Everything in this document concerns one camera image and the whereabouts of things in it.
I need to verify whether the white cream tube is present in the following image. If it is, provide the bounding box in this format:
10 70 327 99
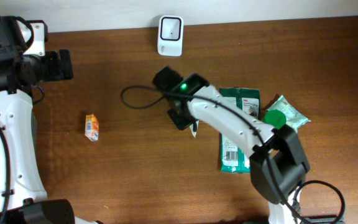
189 119 199 138

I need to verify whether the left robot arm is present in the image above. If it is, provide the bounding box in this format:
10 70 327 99
0 16 82 223

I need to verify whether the green 3M wipes pack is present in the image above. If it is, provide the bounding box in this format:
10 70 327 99
219 88 260 174

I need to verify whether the green lid jar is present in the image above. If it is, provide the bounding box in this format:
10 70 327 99
262 110 287 129

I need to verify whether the white barcode scanner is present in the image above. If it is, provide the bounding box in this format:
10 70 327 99
157 15 184 57

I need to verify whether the orange tissue packet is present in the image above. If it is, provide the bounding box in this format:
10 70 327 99
85 114 99 141

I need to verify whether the mint green wipes packet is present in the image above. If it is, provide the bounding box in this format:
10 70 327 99
267 95 311 133

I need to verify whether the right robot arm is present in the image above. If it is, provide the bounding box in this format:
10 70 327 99
152 67 310 223

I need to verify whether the black right camera cable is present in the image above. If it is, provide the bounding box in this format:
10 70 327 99
120 85 167 110

